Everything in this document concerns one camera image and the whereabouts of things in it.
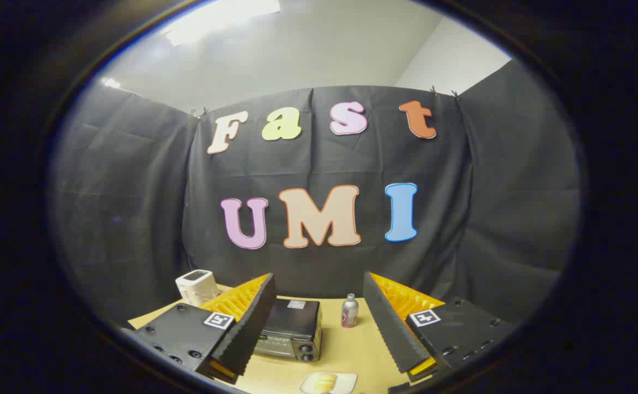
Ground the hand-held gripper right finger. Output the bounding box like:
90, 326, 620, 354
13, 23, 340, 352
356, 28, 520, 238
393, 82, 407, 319
363, 271, 516, 384

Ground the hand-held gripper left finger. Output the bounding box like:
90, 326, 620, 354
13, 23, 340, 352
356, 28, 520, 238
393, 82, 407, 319
124, 273, 277, 385

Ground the black toaster oven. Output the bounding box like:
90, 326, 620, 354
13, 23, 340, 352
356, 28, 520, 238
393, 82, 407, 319
253, 298, 323, 363

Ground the white pop-up toaster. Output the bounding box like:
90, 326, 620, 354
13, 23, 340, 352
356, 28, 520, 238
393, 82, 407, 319
175, 269, 222, 307

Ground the small pink bottle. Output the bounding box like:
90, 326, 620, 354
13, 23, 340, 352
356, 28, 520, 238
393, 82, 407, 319
341, 293, 359, 328

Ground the white square plate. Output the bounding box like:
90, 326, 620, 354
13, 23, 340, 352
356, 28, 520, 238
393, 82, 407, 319
300, 372, 358, 394

